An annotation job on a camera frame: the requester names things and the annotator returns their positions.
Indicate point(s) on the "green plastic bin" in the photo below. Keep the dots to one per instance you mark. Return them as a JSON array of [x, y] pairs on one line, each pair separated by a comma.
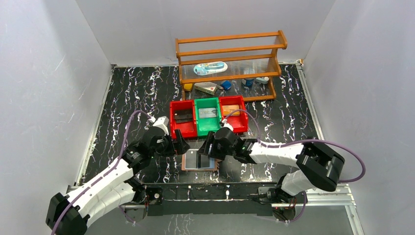
[[204, 125]]

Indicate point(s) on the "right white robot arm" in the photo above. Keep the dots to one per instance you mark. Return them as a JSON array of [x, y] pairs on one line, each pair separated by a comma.
[[318, 165]]

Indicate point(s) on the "dark credit card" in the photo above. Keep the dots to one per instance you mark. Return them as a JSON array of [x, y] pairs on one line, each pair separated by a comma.
[[182, 116]]

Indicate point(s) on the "wooden shelf rack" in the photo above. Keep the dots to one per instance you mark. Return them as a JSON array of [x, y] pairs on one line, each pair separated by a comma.
[[247, 56]]

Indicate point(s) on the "grey credit card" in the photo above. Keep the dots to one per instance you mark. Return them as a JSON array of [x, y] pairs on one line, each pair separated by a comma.
[[207, 112]]

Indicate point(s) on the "teal white tube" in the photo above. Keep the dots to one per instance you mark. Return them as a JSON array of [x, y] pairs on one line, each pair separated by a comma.
[[262, 80]]

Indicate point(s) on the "red bin with dark card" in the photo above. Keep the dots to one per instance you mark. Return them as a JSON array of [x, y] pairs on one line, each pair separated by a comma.
[[188, 129]]

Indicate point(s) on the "blue small object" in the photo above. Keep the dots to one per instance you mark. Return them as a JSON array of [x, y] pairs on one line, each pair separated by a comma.
[[226, 85]]

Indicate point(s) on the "pink leather card holder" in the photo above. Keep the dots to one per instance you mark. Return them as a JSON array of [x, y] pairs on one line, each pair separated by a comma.
[[204, 164]]

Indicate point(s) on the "yellow small object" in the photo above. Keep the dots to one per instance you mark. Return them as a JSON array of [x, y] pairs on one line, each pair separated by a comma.
[[188, 87]]

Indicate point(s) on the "black base frame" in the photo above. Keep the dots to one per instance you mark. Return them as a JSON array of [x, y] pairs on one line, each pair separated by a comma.
[[263, 199]]

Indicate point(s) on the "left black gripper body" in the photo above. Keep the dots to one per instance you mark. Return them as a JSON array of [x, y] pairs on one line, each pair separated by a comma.
[[176, 143]]

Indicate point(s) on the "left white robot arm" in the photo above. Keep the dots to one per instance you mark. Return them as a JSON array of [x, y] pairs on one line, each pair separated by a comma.
[[73, 213]]

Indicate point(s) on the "orange credit card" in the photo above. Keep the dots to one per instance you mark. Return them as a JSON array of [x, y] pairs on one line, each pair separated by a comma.
[[227, 109]]

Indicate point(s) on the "blue white oval package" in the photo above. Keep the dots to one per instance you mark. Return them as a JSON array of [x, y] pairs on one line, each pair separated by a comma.
[[203, 69]]

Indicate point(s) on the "blue cup on shelf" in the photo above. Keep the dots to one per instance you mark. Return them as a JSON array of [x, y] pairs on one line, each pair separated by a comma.
[[248, 82]]

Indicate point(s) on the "red bin with orange card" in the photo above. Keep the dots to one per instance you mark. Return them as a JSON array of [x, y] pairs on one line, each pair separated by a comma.
[[239, 119]]

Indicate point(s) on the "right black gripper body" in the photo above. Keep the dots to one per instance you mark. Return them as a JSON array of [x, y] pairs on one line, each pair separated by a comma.
[[219, 152]]

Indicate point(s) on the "black VIP credit card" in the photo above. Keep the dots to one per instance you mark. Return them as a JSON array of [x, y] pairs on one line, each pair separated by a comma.
[[191, 159]]

